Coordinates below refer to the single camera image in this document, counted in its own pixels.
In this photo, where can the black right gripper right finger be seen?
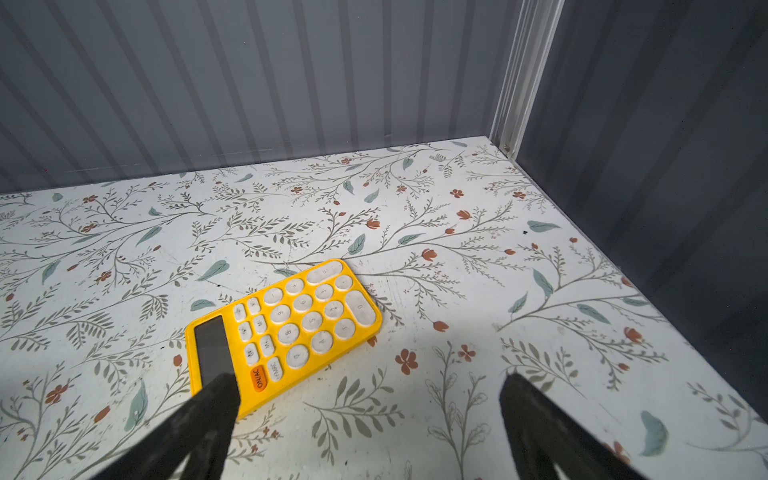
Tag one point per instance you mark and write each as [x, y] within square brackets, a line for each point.
[546, 442]

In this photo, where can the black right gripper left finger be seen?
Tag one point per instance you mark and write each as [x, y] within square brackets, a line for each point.
[196, 436]

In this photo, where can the yellow calculator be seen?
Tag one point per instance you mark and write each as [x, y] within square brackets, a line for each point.
[275, 338]

